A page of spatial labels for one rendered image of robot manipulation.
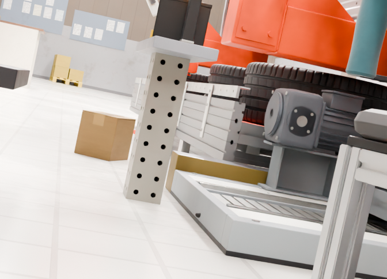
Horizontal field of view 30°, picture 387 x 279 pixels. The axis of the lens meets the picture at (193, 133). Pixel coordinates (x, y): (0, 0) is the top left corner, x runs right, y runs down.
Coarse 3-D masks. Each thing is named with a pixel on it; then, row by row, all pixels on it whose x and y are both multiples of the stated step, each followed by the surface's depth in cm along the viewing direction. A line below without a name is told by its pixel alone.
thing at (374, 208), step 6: (378, 192) 208; (384, 192) 204; (378, 198) 207; (384, 198) 203; (372, 204) 210; (378, 204) 206; (384, 204) 203; (372, 210) 209; (378, 210) 205; (384, 210) 202; (378, 216) 205; (384, 216) 201
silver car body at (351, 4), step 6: (228, 0) 524; (342, 0) 289; (348, 0) 282; (354, 0) 277; (360, 0) 272; (228, 6) 526; (348, 6) 282; (354, 6) 276; (348, 12) 280; (354, 12) 274; (222, 18) 529; (354, 18) 275; (222, 24) 529; (222, 30) 530
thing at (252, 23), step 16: (240, 0) 234; (256, 0) 234; (272, 0) 235; (240, 16) 234; (256, 16) 235; (272, 16) 235; (224, 32) 247; (240, 32) 234; (256, 32) 235; (272, 32) 235; (256, 48) 238; (272, 48) 237
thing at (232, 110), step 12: (192, 84) 332; (204, 84) 304; (216, 84) 282; (192, 96) 325; (204, 96) 298; (228, 96) 258; (180, 108) 347; (192, 108) 320; (204, 108) 293; (216, 108) 273; (228, 108) 257; (240, 108) 247; (204, 120) 286; (240, 120) 247
